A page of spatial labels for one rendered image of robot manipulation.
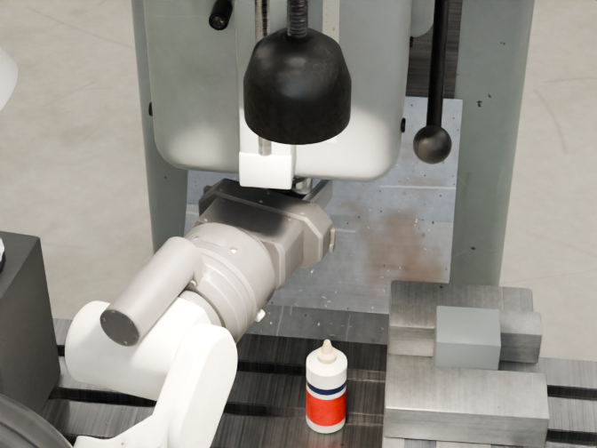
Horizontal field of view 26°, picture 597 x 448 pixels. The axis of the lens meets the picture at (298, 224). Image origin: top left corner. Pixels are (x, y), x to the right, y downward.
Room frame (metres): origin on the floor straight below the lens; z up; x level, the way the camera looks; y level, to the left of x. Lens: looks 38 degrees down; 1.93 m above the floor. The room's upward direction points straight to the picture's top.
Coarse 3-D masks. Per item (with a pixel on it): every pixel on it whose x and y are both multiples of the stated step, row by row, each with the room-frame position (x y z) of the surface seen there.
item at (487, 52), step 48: (480, 0) 1.28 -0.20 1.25; (528, 0) 1.27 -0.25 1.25; (144, 48) 1.32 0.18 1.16; (480, 48) 1.28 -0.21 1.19; (528, 48) 1.28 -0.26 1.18; (144, 96) 1.32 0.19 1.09; (480, 96) 1.28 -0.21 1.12; (144, 144) 1.33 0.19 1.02; (480, 144) 1.27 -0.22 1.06; (480, 192) 1.27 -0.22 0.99; (480, 240) 1.27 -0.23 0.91
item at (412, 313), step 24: (408, 288) 1.04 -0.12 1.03; (432, 288) 1.04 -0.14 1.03; (456, 288) 1.04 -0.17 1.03; (480, 288) 1.04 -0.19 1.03; (504, 288) 1.04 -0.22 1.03; (528, 288) 1.04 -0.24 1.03; (408, 312) 0.96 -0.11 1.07; (432, 312) 0.96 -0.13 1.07; (504, 312) 0.96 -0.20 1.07; (528, 312) 0.96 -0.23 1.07; (408, 336) 0.94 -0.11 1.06; (432, 336) 0.94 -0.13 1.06; (504, 336) 0.93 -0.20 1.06; (528, 336) 0.93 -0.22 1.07; (408, 360) 0.93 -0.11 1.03; (432, 360) 0.93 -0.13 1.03; (504, 360) 0.93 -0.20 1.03; (528, 360) 0.93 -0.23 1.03; (384, 408) 0.88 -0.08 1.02
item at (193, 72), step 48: (144, 0) 0.87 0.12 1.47; (192, 0) 0.85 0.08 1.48; (336, 0) 0.83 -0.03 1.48; (384, 0) 0.83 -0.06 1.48; (192, 48) 0.85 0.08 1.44; (384, 48) 0.83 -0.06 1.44; (192, 96) 0.85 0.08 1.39; (384, 96) 0.83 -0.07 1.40; (192, 144) 0.85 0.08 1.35; (336, 144) 0.83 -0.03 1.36; (384, 144) 0.83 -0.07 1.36
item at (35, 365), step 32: (0, 256) 0.94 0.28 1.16; (32, 256) 0.96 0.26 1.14; (0, 288) 0.91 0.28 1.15; (32, 288) 0.95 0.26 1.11; (0, 320) 0.88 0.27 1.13; (32, 320) 0.94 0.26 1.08; (0, 352) 0.87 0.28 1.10; (32, 352) 0.93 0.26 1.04; (0, 384) 0.87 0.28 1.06; (32, 384) 0.92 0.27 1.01
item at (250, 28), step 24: (240, 0) 0.80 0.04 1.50; (264, 0) 0.80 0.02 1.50; (240, 24) 0.80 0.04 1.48; (264, 24) 0.80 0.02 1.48; (240, 48) 0.80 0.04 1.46; (240, 72) 0.80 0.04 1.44; (240, 96) 0.81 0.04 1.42; (240, 120) 0.81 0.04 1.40; (240, 144) 0.81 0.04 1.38; (264, 144) 0.80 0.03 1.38; (240, 168) 0.80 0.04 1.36; (264, 168) 0.80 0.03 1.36; (288, 168) 0.80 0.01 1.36
